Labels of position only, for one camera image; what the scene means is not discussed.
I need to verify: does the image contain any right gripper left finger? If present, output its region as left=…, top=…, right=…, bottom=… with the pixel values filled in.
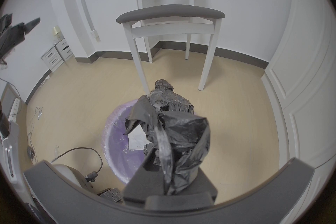
left=123, top=149, right=166, bottom=204

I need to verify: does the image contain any black plastic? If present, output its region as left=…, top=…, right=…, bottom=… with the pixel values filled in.
left=124, top=79, right=211, bottom=196

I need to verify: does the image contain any white paper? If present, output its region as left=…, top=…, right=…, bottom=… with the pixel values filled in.
left=128, top=131, right=149, bottom=151

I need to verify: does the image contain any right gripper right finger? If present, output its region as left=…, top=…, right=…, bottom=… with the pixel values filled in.
left=184, top=167, right=219, bottom=204

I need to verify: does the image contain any white chair grey seat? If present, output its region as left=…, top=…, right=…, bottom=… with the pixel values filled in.
left=116, top=0, right=226, bottom=91

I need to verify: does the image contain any black cable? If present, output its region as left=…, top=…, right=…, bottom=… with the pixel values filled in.
left=51, top=148, right=103, bottom=183

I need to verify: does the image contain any white trash bin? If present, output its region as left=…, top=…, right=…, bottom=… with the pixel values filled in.
left=104, top=103, right=147, bottom=186

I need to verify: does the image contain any purple plastic bag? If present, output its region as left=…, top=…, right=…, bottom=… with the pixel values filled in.
left=100, top=101, right=200, bottom=187

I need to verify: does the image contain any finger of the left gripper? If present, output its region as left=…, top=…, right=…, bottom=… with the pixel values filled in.
left=24, top=17, right=41, bottom=35

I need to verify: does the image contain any white bedside table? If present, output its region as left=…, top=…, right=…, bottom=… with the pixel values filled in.
left=41, top=47, right=65, bottom=73
left=55, top=39, right=75, bottom=61

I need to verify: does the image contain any white power strip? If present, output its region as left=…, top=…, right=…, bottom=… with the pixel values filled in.
left=9, top=98, right=21, bottom=121

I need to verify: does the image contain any pale yellow table lamp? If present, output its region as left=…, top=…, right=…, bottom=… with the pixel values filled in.
left=52, top=27, right=64, bottom=41

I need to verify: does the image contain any white wardrobe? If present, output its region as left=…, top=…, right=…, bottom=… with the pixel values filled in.
left=261, top=0, right=335, bottom=184

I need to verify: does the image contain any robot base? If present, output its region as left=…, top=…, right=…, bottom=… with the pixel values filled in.
left=0, top=101, right=124, bottom=205

